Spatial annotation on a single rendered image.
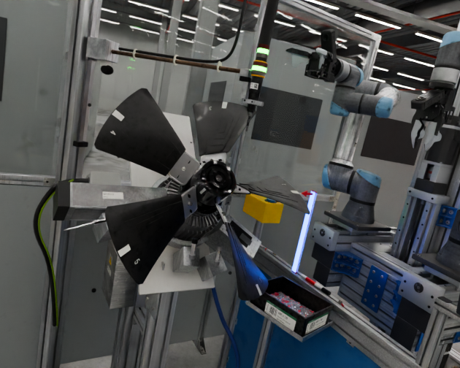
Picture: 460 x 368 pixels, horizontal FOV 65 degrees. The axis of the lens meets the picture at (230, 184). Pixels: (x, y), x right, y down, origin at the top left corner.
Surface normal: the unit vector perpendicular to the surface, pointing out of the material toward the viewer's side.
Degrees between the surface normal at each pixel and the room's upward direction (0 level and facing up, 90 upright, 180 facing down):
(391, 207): 90
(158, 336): 90
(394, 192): 90
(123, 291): 90
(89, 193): 50
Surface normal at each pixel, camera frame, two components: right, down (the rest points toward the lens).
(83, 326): 0.49, 0.26
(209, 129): -0.23, -0.49
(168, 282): 0.50, -0.41
